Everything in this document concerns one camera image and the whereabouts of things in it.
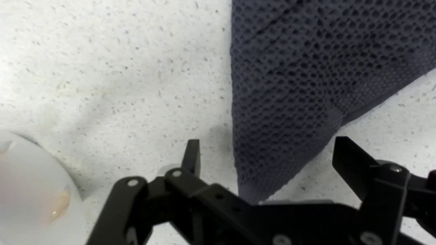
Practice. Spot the dark grey waffle towel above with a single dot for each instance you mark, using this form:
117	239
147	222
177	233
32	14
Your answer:
308	77

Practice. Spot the translucent plastic bowl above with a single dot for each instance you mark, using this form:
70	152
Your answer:
27	195

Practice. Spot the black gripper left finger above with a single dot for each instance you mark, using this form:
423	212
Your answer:
181	209

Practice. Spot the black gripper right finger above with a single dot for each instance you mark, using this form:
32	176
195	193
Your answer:
382	191

